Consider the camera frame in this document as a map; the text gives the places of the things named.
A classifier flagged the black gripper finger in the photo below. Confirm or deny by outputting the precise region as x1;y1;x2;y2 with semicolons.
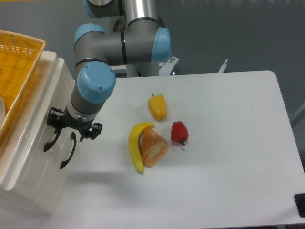
47;107;64;134
79;123;103;142

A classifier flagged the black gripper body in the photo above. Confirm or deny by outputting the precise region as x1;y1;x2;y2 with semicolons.
61;110;93;135

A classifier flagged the white drawer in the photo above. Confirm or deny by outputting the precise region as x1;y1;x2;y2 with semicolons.
23;94;89;214
4;57;78;191

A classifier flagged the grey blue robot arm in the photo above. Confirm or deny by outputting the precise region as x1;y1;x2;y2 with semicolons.
47;0;171;139

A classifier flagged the white drawer cabinet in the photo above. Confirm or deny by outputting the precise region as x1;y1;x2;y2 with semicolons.
0;50;89;214

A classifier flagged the yellow banana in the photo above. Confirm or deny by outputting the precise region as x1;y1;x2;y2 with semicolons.
128;122;154;174

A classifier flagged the white plate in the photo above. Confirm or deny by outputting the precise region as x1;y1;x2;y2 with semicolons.
0;97;6;127

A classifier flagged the orange bread piece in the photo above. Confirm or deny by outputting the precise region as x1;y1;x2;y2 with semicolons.
141;127;169;167

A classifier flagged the yellow bell pepper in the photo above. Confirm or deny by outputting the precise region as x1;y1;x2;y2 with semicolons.
148;94;167;121

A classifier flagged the yellow woven basket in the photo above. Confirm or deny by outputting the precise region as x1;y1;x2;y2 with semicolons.
0;30;46;140

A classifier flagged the red bell pepper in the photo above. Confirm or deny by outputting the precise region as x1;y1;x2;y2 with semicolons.
171;121;189;146

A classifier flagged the black corner device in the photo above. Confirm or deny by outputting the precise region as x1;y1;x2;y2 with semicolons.
294;193;305;218

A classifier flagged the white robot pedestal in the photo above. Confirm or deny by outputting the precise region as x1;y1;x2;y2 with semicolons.
111;56;228;78

